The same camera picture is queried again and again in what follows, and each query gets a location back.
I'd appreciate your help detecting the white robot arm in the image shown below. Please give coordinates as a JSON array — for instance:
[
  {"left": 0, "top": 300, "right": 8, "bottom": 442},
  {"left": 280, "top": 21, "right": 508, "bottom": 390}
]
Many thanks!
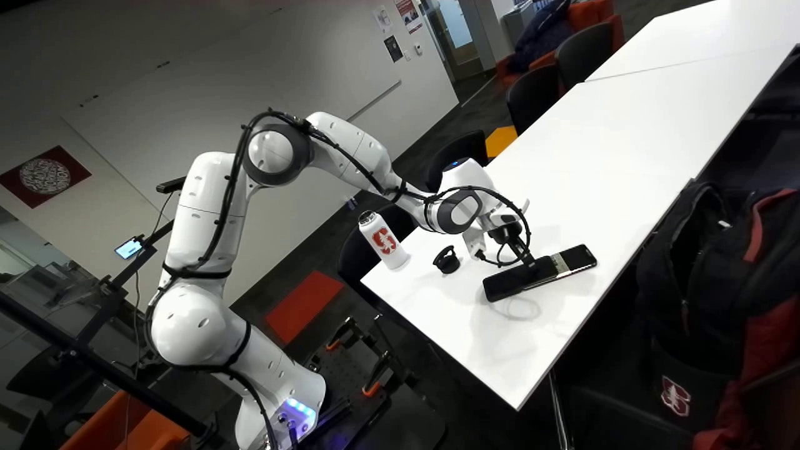
[{"left": 149, "top": 111, "right": 524, "bottom": 450}]

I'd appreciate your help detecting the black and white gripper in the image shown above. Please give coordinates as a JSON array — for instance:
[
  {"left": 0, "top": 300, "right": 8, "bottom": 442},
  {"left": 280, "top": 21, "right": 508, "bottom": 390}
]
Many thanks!
[{"left": 462, "top": 202, "right": 533, "bottom": 267}]

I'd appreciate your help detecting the white water bottle red logo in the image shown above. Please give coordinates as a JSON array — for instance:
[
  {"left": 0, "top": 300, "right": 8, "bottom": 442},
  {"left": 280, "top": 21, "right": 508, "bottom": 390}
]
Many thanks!
[{"left": 357, "top": 211, "right": 407, "bottom": 270}]

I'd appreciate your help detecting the red framed wall picture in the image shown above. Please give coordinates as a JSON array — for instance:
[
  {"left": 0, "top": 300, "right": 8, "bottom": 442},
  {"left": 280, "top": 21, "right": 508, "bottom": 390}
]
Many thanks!
[{"left": 0, "top": 145, "right": 89, "bottom": 209}]

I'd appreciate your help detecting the black bottle cap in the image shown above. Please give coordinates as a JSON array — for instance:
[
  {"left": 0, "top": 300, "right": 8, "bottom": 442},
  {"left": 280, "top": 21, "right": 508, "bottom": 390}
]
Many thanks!
[{"left": 433, "top": 246, "right": 460, "bottom": 276}]

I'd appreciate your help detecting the black calculator with cover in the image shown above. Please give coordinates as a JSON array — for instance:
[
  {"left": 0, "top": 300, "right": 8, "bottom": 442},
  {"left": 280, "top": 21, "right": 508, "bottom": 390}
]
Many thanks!
[{"left": 483, "top": 246, "right": 598, "bottom": 304}]

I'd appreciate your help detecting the small lit screen device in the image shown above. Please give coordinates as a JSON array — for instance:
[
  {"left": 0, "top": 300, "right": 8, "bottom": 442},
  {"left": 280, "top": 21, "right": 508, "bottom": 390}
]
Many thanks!
[{"left": 114, "top": 239, "right": 145, "bottom": 260}]

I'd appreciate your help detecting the black orange clamp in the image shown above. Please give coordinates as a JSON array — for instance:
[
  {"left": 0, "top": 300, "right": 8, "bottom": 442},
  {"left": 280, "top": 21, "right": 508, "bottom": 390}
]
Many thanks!
[{"left": 324, "top": 319, "right": 394, "bottom": 401}]

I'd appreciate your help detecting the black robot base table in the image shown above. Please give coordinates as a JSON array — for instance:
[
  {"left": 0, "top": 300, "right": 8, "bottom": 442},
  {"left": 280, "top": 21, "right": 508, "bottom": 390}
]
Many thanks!
[{"left": 248, "top": 315, "right": 452, "bottom": 450}]

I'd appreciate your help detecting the black backpack red trim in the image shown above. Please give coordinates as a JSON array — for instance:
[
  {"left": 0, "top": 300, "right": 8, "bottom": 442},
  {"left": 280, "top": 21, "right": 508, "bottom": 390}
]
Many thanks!
[{"left": 565, "top": 182, "right": 800, "bottom": 450}]

